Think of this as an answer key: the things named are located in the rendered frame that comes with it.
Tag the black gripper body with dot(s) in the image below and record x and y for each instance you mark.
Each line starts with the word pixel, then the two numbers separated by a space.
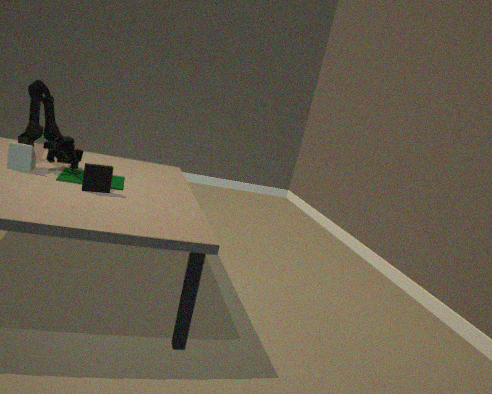
pixel 55 153

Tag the green circuit board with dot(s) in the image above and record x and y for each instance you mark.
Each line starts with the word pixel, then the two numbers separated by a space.
pixel 68 176

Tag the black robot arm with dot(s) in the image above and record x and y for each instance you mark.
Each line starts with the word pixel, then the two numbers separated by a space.
pixel 51 131

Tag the black square fan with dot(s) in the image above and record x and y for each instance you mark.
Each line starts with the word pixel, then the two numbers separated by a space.
pixel 97 178

